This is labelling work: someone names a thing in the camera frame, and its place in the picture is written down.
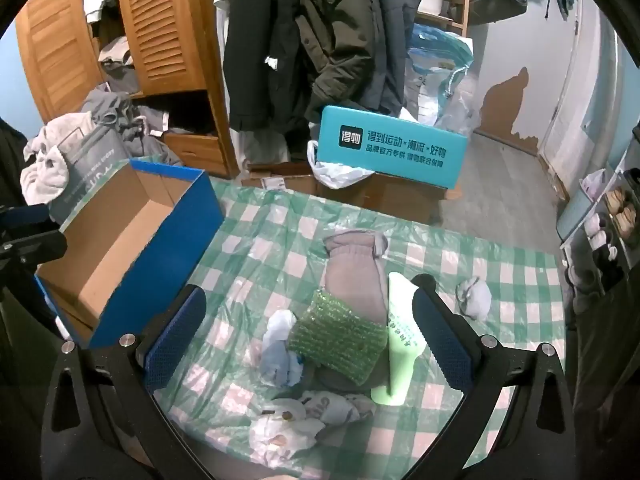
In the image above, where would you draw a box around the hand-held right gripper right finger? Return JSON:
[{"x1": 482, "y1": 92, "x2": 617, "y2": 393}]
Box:
[{"x1": 410, "y1": 274, "x2": 583, "y2": 480}]

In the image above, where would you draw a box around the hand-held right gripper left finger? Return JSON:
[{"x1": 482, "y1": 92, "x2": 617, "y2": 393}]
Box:
[{"x1": 42, "y1": 284, "x2": 208, "y2": 480}]

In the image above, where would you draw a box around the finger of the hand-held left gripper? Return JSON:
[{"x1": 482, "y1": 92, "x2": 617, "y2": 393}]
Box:
[
  {"x1": 0, "y1": 232, "x2": 68, "y2": 267},
  {"x1": 0, "y1": 204, "x2": 51, "y2": 232}
]

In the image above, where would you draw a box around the light green foam pouch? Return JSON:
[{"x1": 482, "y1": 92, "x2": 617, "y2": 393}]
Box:
[{"x1": 370, "y1": 271, "x2": 432, "y2": 407}]

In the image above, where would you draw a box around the white cloth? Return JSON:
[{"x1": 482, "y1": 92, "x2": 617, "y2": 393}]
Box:
[{"x1": 456, "y1": 276, "x2": 492, "y2": 320}]

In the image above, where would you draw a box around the blue cardboard box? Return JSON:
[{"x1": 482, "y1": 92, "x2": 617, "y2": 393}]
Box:
[{"x1": 34, "y1": 157, "x2": 226, "y2": 351}]

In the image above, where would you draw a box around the green bubble wrap pouch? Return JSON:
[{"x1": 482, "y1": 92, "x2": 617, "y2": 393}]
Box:
[{"x1": 286, "y1": 287, "x2": 390, "y2": 376}]

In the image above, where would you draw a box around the grey fleece sock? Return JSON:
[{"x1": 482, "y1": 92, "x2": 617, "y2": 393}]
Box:
[{"x1": 320, "y1": 229, "x2": 391, "y2": 326}]

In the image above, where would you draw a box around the light blue sock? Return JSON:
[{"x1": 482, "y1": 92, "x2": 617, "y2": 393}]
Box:
[{"x1": 257, "y1": 309, "x2": 306, "y2": 388}]

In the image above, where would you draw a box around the black sock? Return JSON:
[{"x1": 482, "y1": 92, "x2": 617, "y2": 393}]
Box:
[{"x1": 300, "y1": 360, "x2": 391, "y2": 396}]

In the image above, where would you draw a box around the white towel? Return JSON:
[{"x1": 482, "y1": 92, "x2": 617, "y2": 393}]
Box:
[{"x1": 20, "y1": 112, "x2": 96, "y2": 206}]

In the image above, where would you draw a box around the black jacket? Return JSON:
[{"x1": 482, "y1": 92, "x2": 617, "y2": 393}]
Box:
[{"x1": 0, "y1": 120, "x2": 31, "y2": 201}]

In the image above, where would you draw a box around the green checkered tablecloth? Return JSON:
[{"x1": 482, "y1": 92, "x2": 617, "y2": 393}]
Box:
[{"x1": 150, "y1": 177, "x2": 568, "y2": 466}]

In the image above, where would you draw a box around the grey hoodie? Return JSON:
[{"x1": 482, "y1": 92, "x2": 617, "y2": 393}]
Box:
[{"x1": 80, "y1": 87, "x2": 186, "y2": 166}]

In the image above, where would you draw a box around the brown cardboard box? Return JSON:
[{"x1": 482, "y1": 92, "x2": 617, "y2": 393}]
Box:
[{"x1": 350, "y1": 172, "x2": 463, "y2": 226}]

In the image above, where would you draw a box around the light blue bin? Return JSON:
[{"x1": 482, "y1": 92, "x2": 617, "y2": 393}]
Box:
[{"x1": 557, "y1": 187, "x2": 593, "y2": 246}]

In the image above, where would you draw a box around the grey clothes pile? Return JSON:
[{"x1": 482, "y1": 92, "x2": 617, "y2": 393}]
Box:
[{"x1": 97, "y1": 35, "x2": 138, "y2": 93}]

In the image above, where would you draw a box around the flat cardboard box with label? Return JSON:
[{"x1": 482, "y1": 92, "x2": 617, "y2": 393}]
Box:
[{"x1": 240, "y1": 162, "x2": 321, "y2": 193}]

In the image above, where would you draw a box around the white plastic shopping bag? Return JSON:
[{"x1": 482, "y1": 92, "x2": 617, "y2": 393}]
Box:
[{"x1": 306, "y1": 140, "x2": 376, "y2": 191}]

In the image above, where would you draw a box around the teal shoebox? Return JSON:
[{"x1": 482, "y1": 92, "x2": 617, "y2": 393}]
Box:
[{"x1": 317, "y1": 105, "x2": 469, "y2": 191}]

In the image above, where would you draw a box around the small white plastic bag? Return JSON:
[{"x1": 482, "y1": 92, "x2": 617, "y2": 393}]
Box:
[{"x1": 582, "y1": 169, "x2": 608, "y2": 196}]

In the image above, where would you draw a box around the wooden louvered wardrobe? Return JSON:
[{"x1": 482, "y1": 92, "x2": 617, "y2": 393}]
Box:
[{"x1": 15, "y1": 0, "x2": 241, "y2": 181}]

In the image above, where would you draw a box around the shoe rack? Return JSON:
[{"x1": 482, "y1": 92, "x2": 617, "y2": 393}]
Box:
[{"x1": 557, "y1": 122, "x2": 640, "y2": 311}]

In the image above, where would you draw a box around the blue clear plastic bag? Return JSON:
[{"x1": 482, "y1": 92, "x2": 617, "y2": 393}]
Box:
[{"x1": 407, "y1": 22, "x2": 483, "y2": 133}]

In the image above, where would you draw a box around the black hanging coat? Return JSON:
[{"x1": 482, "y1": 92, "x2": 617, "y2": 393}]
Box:
[{"x1": 222, "y1": 0, "x2": 321, "y2": 133}]

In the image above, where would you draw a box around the white door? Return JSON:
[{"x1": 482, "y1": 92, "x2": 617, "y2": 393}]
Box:
[{"x1": 537, "y1": 0, "x2": 626, "y2": 191}]

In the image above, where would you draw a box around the navy hanging coat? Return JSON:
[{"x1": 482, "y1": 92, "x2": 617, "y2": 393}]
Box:
[{"x1": 360, "y1": 0, "x2": 423, "y2": 116}]

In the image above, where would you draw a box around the olive hanging jacket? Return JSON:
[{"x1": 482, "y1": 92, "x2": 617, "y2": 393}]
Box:
[{"x1": 295, "y1": 0, "x2": 388, "y2": 121}]

